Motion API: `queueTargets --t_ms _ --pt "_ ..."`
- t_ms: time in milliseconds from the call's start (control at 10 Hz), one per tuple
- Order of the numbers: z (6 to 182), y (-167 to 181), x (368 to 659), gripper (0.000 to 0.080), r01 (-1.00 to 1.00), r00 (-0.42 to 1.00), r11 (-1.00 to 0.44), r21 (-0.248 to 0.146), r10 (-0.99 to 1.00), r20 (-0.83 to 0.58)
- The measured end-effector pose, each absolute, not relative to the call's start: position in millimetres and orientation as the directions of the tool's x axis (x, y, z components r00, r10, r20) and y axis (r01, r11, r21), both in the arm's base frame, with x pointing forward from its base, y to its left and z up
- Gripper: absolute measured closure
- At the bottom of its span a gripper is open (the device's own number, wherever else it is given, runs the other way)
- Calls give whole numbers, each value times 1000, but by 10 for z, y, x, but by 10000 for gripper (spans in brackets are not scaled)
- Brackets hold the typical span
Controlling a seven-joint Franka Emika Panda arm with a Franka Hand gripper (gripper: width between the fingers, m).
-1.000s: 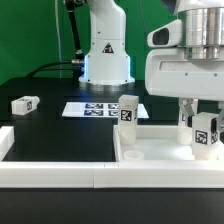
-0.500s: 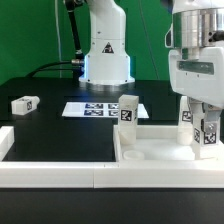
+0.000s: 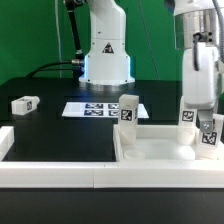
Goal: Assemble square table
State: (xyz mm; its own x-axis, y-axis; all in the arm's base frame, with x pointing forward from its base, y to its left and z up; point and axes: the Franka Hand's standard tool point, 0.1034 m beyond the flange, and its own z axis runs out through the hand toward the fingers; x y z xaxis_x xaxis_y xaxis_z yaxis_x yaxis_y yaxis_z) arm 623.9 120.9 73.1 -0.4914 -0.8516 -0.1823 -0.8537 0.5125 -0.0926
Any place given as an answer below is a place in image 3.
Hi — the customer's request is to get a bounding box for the white U-shaped fence wall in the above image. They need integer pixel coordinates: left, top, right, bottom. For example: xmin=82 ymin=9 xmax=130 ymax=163
xmin=0 ymin=126 xmax=224 ymax=188

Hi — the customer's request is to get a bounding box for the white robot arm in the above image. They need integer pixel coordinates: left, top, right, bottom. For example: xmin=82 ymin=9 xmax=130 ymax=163
xmin=64 ymin=0 xmax=224 ymax=132

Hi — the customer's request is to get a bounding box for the white square table top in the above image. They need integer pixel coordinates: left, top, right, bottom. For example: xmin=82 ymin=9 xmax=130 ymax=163
xmin=113 ymin=125 xmax=224 ymax=162

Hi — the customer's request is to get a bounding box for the white sheet with markers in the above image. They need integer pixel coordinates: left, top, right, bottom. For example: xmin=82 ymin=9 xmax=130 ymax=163
xmin=62 ymin=102 xmax=149 ymax=118

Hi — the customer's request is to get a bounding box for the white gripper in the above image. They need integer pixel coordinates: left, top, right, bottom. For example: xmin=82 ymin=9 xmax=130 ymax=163
xmin=182 ymin=44 xmax=218 ymax=132

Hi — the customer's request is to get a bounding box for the black cable bundle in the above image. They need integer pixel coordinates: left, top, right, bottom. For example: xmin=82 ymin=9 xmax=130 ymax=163
xmin=26 ymin=0 xmax=85 ymax=78

